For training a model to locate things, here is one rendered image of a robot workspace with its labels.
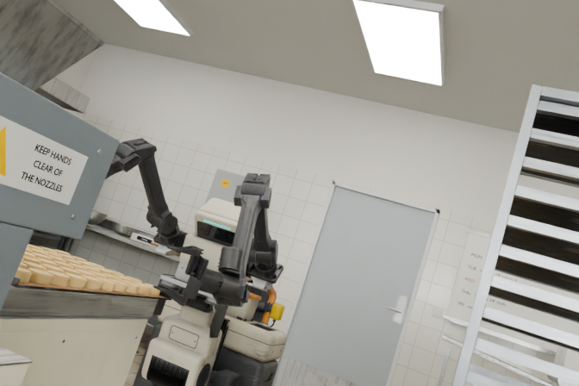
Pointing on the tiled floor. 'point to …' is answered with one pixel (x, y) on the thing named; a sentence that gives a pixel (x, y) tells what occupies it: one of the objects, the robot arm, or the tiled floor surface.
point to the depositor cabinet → (12, 368)
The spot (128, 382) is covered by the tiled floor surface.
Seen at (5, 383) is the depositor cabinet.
